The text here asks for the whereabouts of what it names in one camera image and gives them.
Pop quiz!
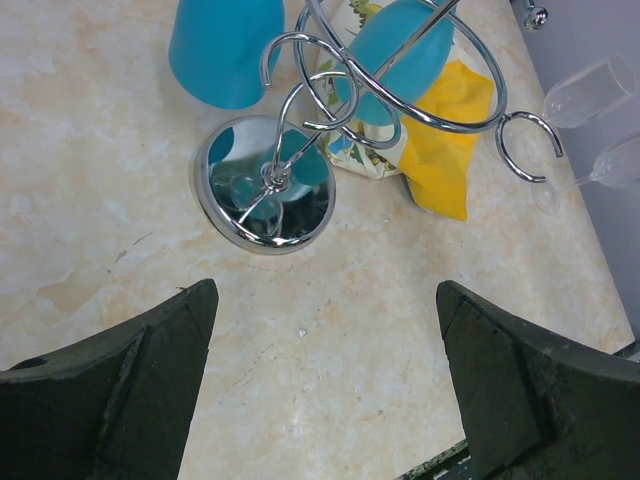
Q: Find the chrome wine glass rack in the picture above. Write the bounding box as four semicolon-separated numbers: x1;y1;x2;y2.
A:
194;1;547;255

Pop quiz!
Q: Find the yellow cloth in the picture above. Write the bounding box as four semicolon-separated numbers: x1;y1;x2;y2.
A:
398;60;494;221

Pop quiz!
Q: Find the clear wine glass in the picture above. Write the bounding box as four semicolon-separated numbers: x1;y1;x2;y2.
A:
482;53;638;161
531;134;639;215

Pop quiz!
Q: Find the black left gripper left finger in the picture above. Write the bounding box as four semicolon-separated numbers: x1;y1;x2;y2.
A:
1;279;219;479

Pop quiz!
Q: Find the white patterned cloth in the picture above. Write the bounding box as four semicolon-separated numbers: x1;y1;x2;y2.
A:
317;0;406;179

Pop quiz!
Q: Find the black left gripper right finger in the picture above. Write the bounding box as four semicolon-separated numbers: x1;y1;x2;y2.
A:
435;279;640;480

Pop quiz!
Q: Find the blue wine glass right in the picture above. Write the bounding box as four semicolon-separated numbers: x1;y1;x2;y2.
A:
348;0;454;126

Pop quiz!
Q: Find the blue wine glass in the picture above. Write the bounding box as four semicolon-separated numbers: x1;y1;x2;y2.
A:
168;0;285;110
348;0;454;126

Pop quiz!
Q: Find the blue wine glass left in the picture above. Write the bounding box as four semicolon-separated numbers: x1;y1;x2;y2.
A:
168;0;285;110

